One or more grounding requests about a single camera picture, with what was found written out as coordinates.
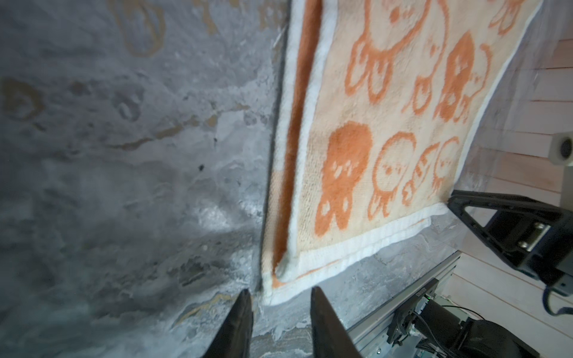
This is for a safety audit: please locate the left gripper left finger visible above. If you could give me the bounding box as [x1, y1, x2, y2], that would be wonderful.
[203, 289, 254, 358]

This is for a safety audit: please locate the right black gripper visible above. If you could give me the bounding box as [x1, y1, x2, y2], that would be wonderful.
[447, 190, 572, 295]

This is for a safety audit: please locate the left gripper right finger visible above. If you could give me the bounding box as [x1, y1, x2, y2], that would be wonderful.
[310, 286, 361, 358]

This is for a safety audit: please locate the orange patterned towel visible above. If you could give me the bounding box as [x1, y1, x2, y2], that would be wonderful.
[261, 0, 543, 306]

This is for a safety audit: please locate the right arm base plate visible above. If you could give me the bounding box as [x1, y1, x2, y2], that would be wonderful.
[387, 278, 439, 345]

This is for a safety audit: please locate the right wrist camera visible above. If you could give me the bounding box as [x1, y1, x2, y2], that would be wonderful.
[549, 131, 573, 211]

